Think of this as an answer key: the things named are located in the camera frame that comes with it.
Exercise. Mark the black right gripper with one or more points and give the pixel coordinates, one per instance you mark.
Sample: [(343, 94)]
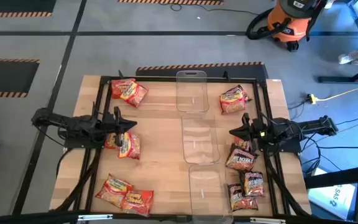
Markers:
[(258, 129)]

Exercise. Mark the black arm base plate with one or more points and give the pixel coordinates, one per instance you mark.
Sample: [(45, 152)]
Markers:
[(73, 144), (291, 147)]

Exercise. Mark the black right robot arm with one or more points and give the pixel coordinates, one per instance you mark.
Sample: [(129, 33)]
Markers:
[(306, 126)]

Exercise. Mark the person's shoe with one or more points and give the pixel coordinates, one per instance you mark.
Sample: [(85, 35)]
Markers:
[(350, 57)]

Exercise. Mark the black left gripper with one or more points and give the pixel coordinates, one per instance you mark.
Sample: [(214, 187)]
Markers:
[(110, 124)]

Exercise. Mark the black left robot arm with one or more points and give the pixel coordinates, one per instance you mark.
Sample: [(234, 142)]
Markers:
[(73, 124)]

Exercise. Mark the silver metal bracket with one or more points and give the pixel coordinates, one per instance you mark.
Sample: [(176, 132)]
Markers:
[(267, 220), (95, 217)]

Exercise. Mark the black metal beam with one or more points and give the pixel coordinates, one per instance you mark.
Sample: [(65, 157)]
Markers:
[(337, 179)]

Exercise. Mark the black hazard-striped floor mat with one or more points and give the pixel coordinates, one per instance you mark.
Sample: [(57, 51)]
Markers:
[(166, 2), (244, 71), (11, 5), (5, 77)]

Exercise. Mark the black metal table frame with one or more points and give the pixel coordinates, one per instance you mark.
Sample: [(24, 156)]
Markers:
[(129, 78)]

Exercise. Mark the white printed box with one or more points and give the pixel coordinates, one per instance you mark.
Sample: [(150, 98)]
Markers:
[(334, 196)]

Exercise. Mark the black desk stand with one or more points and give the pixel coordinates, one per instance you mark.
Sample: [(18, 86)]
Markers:
[(337, 79)]

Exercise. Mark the orange shop vacuum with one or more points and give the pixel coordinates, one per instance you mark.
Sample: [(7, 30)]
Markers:
[(286, 23)]

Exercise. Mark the clear plastic bin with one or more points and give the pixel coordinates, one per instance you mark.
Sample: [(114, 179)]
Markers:
[(208, 193), (193, 93), (199, 140)]

